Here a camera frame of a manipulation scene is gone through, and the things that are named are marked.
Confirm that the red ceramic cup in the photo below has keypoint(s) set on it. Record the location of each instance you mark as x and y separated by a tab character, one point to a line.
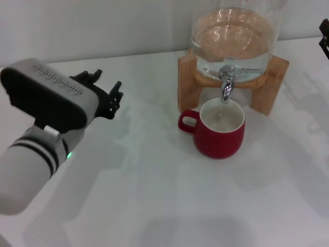
218	144

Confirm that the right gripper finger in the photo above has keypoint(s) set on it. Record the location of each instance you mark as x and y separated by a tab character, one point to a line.
325	24
326	47

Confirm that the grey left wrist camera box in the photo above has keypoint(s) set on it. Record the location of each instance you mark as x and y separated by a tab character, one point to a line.
51	90

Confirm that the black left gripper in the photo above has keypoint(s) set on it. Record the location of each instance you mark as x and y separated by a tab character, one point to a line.
104	103

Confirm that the wooden dispenser stand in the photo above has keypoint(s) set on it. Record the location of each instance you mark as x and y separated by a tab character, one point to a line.
189	85

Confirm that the glass water dispenser jar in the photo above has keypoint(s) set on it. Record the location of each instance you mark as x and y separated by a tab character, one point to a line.
234	36

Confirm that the chrome faucet tap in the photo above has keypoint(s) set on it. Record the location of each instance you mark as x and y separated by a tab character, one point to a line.
226	88

